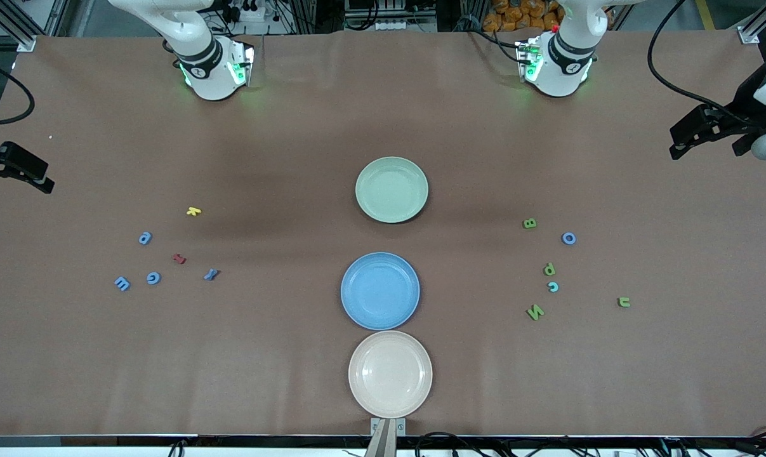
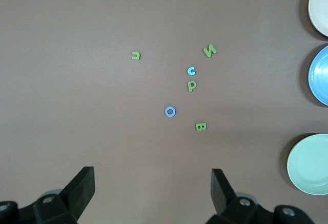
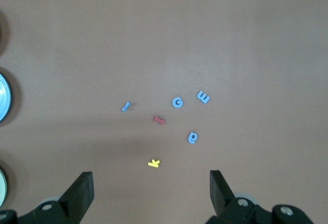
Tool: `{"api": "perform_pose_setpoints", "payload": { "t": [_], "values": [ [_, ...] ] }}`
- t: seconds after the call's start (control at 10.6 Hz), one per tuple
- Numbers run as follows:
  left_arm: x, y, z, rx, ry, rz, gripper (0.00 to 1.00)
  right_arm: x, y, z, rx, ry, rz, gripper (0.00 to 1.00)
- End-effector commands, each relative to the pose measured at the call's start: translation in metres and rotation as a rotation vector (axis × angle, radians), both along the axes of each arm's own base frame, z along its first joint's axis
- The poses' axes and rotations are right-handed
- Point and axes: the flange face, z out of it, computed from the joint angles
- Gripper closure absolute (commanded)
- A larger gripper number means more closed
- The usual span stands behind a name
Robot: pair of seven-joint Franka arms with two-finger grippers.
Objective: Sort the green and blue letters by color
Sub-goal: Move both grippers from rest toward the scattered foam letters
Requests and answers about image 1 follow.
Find brown paper table cover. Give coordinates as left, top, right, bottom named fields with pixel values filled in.
left=0, top=32, right=766, bottom=437

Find orange packets pile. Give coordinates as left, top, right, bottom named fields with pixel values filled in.
left=483, top=0, right=564, bottom=32

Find black plugs on power strip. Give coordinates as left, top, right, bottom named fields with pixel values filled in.
left=221, top=0, right=266, bottom=23

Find pale green plate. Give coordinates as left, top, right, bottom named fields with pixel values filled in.
left=355, top=156, right=429, bottom=224

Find white power strip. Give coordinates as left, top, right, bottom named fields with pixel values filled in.
left=375, top=18, right=439, bottom=32

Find blue plate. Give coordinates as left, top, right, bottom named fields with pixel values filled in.
left=341, top=252, right=421, bottom=331

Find beige plate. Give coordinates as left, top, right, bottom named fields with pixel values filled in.
left=348, top=330, right=433, bottom=419

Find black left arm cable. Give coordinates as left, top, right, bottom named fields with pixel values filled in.
left=647, top=0, right=748, bottom=124

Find aluminium frame profile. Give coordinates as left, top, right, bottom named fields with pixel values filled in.
left=0, top=0, right=37, bottom=53
left=737, top=0, right=766, bottom=45

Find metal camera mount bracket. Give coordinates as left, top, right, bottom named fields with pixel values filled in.
left=365, top=417, right=407, bottom=457

